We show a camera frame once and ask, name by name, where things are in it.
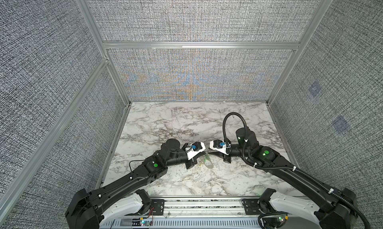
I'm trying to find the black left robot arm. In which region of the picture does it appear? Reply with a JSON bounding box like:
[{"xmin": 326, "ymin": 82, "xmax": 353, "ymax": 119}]
[{"xmin": 65, "ymin": 139, "xmax": 206, "ymax": 229}]

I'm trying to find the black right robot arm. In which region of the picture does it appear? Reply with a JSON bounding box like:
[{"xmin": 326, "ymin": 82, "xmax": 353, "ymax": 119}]
[{"xmin": 209, "ymin": 128, "xmax": 370, "ymax": 229}]

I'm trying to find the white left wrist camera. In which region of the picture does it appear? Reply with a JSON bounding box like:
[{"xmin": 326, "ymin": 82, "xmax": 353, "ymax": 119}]
[{"xmin": 185, "ymin": 142, "xmax": 206, "ymax": 160}]

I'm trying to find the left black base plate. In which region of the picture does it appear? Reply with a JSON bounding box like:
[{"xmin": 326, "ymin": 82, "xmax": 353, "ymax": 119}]
[{"xmin": 150, "ymin": 199, "xmax": 165, "ymax": 216}]

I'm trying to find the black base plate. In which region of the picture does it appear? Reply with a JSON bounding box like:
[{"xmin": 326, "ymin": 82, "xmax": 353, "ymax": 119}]
[
  {"xmin": 150, "ymin": 199, "xmax": 165, "ymax": 216},
  {"xmin": 241, "ymin": 199, "xmax": 262, "ymax": 216}
]

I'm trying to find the aluminium front rail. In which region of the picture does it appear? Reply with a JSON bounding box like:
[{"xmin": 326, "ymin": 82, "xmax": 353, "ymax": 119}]
[{"xmin": 98, "ymin": 195, "xmax": 300, "ymax": 219}]

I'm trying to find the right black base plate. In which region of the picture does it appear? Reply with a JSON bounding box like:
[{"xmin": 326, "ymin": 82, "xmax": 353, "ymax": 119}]
[{"xmin": 241, "ymin": 199, "xmax": 262, "ymax": 216}]

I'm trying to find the slotted grey cable duct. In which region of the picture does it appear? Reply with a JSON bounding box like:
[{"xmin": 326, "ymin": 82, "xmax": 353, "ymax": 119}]
[{"xmin": 100, "ymin": 218, "xmax": 260, "ymax": 229}]

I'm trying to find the black corrugated right cable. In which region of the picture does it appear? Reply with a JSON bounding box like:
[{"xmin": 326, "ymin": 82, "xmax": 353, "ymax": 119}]
[{"xmin": 222, "ymin": 112, "xmax": 372, "ymax": 229}]

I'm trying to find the aluminium enclosure frame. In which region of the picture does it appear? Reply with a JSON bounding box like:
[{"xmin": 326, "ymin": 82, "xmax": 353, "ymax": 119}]
[{"xmin": 1, "ymin": 0, "xmax": 331, "ymax": 219}]

